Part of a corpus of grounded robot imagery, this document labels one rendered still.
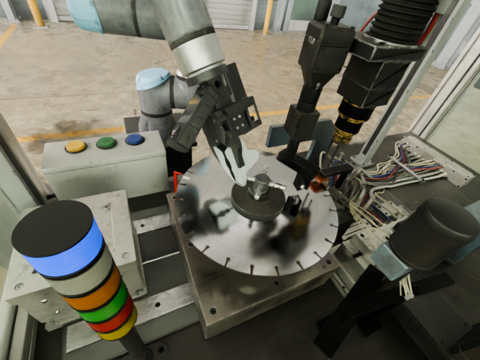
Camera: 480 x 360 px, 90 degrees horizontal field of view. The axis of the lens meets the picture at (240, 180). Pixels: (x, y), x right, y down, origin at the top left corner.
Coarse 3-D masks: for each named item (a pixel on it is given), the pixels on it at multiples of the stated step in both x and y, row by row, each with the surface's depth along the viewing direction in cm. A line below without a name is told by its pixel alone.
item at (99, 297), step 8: (112, 272) 21; (112, 280) 21; (120, 280) 23; (104, 288) 20; (112, 288) 21; (64, 296) 19; (80, 296) 19; (88, 296) 19; (96, 296) 20; (104, 296) 21; (112, 296) 22; (72, 304) 20; (80, 304) 20; (88, 304) 20; (96, 304) 21; (104, 304) 21
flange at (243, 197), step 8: (248, 184) 50; (232, 192) 48; (240, 192) 48; (248, 192) 48; (272, 192) 49; (280, 192) 50; (232, 200) 47; (240, 200) 47; (248, 200) 47; (256, 200) 46; (264, 200) 47; (272, 200) 47; (280, 200) 48; (240, 208) 45; (248, 208) 45; (256, 208) 46; (264, 208) 46; (272, 208) 46; (280, 208) 46; (256, 216) 45; (264, 216) 45; (272, 216) 46
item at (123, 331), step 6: (132, 300) 28; (132, 312) 27; (132, 318) 28; (126, 324) 27; (132, 324) 28; (114, 330) 25; (120, 330) 26; (126, 330) 27; (102, 336) 26; (108, 336) 26; (114, 336) 26; (120, 336) 27
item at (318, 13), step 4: (320, 0) 34; (324, 0) 33; (328, 0) 33; (320, 4) 34; (324, 4) 34; (328, 4) 34; (316, 8) 35; (320, 8) 34; (324, 8) 34; (328, 8) 34; (316, 12) 35; (320, 12) 34; (324, 12) 34; (328, 12) 34; (316, 16) 35; (320, 16) 35; (324, 16) 35; (320, 20) 35; (324, 20) 35
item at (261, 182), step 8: (264, 168) 49; (248, 176) 46; (256, 176) 46; (264, 176) 46; (256, 184) 45; (264, 184) 45; (272, 184) 45; (280, 184) 45; (256, 192) 43; (264, 192) 47
